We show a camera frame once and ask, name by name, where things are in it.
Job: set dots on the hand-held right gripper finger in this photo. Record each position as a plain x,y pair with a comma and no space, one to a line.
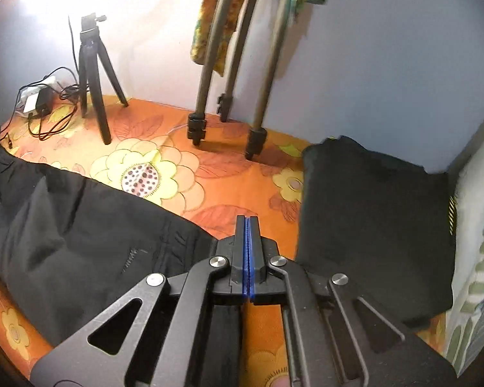
245,250
251,250

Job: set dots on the black pants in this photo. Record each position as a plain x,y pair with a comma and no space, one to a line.
64,225
367,217

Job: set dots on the orange floral bedsheet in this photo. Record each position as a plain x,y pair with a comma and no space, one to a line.
226,185

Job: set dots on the large grey tripod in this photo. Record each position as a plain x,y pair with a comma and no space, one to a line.
197,123

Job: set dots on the yellow floral hanging cloth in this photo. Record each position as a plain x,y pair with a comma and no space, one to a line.
199,36

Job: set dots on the green leaf print pillow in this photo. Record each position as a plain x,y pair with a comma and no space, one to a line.
480,225

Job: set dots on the small black tripod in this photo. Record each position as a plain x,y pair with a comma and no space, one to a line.
89,54

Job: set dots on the black power adapter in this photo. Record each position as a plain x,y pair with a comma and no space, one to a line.
44,100

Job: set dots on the white power adapter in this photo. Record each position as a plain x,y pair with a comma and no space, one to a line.
30,105

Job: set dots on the white power strip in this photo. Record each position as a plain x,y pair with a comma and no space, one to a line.
26,90

